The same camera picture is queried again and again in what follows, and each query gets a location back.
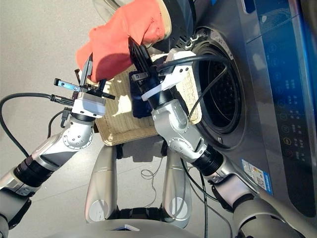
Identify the black robot foot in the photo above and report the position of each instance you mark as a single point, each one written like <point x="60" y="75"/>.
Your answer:
<point x="164" y="148"/>
<point x="119" y="151"/>

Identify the washing machine label sticker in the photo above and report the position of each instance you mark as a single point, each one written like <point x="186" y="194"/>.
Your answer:
<point x="257" y="176"/>

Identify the glossy washing machine control panel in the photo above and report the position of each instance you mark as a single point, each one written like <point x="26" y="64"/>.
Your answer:
<point x="292" y="99"/>

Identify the silver door latch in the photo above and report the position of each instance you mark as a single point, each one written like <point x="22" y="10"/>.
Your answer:
<point x="220" y="140"/>

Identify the dark blue garment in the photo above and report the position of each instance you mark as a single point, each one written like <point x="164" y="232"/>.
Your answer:
<point x="140" y="104"/>

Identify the silver robot torso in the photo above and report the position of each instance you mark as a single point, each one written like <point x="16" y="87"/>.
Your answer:
<point x="138" y="230"/>

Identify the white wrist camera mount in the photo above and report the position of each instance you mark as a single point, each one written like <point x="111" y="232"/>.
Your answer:
<point x="89" y="105"/>
<point x="171" y="79"/>

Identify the grey washing machine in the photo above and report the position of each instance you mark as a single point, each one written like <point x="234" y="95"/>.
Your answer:
<point x="252" y="99"/>

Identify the orange garment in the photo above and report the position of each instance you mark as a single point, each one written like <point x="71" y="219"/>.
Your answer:
<point x="116" y="37"/>

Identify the pale woven basket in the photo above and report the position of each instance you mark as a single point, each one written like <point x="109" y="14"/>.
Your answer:
<point x="123" y="124"/>

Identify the black robot waist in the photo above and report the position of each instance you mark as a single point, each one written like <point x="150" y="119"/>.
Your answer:
<point x="138" y="212"/>

